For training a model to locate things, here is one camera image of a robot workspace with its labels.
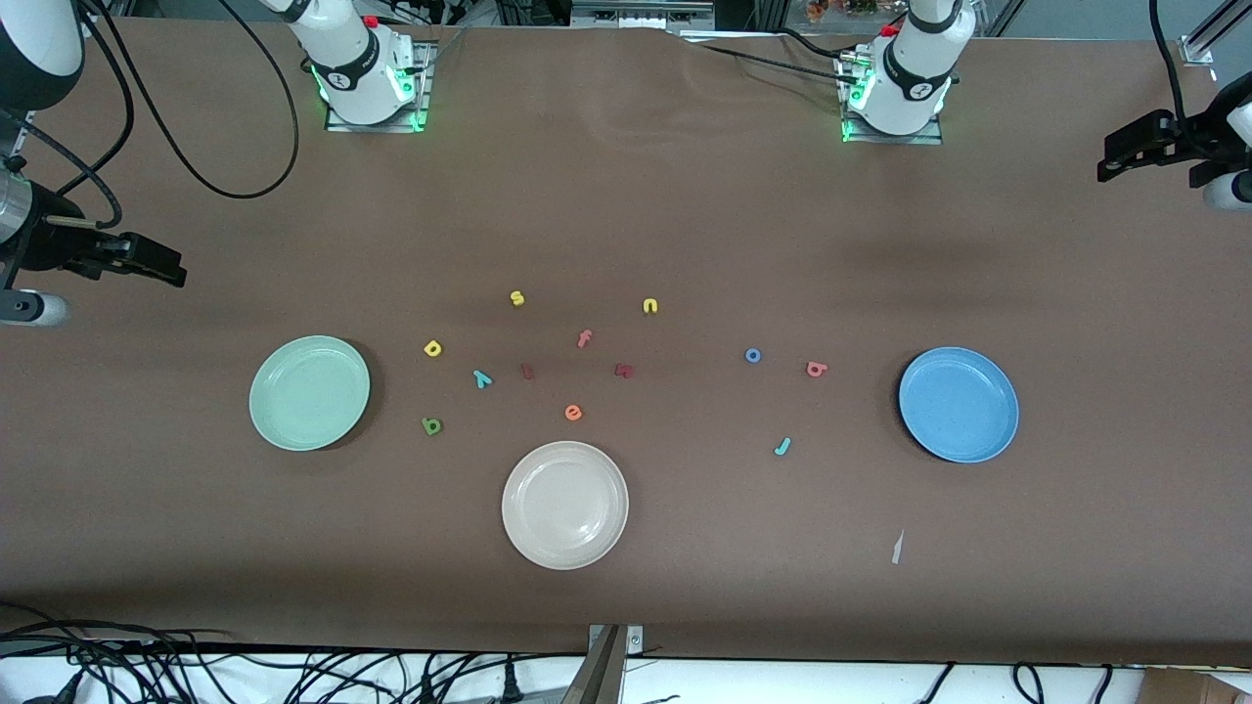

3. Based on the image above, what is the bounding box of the green plate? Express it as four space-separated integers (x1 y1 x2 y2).
248 335 372 453

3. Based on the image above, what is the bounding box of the blue plate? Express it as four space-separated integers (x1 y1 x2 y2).
898 347 1020 463

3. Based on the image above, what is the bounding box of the beige plate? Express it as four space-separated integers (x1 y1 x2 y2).
501 441 630 571

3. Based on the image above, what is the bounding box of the brown cardboard box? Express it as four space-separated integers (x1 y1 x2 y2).
1140 668 1252 704

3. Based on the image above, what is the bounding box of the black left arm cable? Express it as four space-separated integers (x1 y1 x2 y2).
1148 0 1233 162

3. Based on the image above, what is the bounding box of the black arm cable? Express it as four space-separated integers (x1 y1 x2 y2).
88 0 300 200
1148 0 1233 162

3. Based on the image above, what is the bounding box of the aluminium frame profile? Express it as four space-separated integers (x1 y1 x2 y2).
1179 0 1252 67

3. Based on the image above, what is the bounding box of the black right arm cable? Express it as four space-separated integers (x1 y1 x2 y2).
88 0 300 200

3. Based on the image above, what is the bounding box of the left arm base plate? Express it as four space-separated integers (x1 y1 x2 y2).
836 49 945 146

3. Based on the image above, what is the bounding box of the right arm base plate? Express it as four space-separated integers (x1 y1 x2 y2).
323 39 433 134

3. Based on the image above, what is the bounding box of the black cable on table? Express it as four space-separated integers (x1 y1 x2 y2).
675 27 864 85

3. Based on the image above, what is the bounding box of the metal frame structure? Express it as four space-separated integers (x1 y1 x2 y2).
570 0 715 30

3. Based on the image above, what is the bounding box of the black floor cable bundle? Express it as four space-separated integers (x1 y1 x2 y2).
0 604 588 704

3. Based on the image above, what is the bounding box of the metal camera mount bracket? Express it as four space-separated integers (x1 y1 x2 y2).
560 624 647 704

